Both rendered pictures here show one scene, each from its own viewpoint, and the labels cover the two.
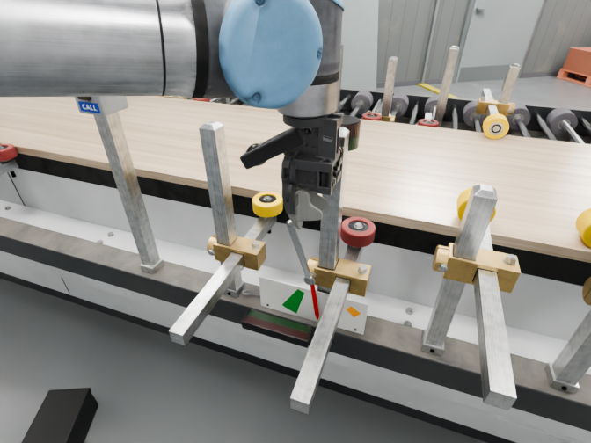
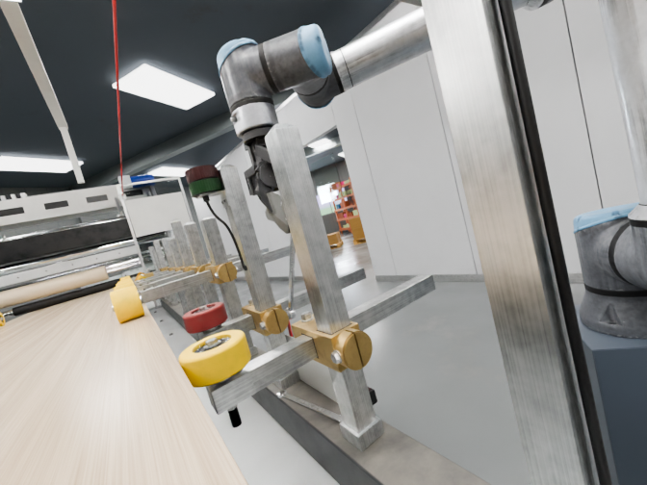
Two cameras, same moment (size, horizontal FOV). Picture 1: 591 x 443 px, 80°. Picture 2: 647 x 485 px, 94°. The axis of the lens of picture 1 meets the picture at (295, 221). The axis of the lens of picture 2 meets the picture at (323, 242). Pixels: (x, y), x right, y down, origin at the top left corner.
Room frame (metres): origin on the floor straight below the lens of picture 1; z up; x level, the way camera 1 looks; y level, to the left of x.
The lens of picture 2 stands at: (0.99, 0.43, 1.02)
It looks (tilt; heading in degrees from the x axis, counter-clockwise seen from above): 5 degrees down; 217
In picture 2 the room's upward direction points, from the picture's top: 15 degrees counter-clockwise
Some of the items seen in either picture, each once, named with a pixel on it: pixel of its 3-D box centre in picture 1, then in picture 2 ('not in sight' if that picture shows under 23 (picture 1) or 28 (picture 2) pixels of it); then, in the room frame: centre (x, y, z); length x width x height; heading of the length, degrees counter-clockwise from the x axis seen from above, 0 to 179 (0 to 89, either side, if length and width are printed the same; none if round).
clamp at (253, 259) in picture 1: (236, 250); (329, 340); (0.66, 0.14, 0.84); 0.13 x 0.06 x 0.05; 70
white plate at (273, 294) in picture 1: (310, 305); (297, 358); (0.57, -0.04, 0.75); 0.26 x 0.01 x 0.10; 70
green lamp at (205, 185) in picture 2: (342, 139); (206, 188); (0.63, -0.09, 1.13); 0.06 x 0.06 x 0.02
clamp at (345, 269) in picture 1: (338, 272); (263, 318); (0.58, -0.09, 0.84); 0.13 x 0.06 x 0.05; 70
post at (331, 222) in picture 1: (330, 240); (257, 278); (0.58, -0.07, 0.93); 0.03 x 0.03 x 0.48; 70
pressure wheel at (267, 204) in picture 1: (268, 214); (223, 382); (0.80, 0.07, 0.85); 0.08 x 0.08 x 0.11
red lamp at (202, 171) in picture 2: (343, 126); (202, 175); (0.63, -0.09, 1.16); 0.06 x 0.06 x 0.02
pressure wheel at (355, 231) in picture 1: (356, 243); (210, 333); (0.67, -0.15, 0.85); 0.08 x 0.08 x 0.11
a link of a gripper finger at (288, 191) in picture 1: (291, 188); not in sight; (0.50, 0.01, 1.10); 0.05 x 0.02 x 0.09; 160
